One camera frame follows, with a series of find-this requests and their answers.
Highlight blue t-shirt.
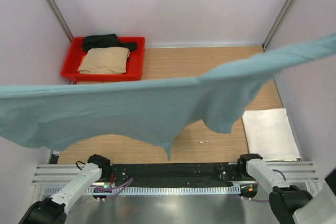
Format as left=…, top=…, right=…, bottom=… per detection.
left=1, top=34, right=335, bottom=155

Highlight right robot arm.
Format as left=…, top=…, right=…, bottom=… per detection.
left=237, top=154, right=335, bottom=224

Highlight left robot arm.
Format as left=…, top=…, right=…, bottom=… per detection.
left=19, top=154, right=111, bottom=224

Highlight beige folded t-shirt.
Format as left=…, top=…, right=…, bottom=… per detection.
left=77, top=47, right=130, bottom=74

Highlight black t-shirt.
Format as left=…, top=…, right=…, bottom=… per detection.
left=82, top=34, right=138, bottom=52

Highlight red plastic bin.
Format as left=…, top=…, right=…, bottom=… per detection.
left=61, top=37, right=145, bottom=83

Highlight white folded t-shirt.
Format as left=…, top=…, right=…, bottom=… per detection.
left=242, top=108, right=301, bottom=162

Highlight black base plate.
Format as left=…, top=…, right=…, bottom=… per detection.
left=104, top=163, right=259, bottom=188

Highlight slotted cable duct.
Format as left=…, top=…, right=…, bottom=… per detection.
left=44, top=185, right=241, bottom=196

